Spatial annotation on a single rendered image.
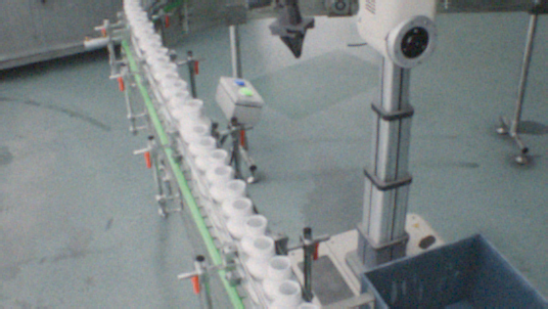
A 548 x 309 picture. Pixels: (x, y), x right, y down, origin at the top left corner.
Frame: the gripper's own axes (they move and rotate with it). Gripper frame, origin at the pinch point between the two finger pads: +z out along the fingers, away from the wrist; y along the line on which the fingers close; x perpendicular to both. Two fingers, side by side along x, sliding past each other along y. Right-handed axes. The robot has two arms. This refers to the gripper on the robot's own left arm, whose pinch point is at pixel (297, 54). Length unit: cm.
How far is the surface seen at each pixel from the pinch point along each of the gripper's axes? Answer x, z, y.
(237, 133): -21.7, 11.3, -7.2
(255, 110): -10.1, 11.8, -9.1
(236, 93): -10.9, 6.6, -13.3
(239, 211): -55, 4, 17
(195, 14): 77, 21, -98
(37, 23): 126, 45, -287
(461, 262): -20, 39, 48
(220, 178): -47.9, 3.8, 8.2
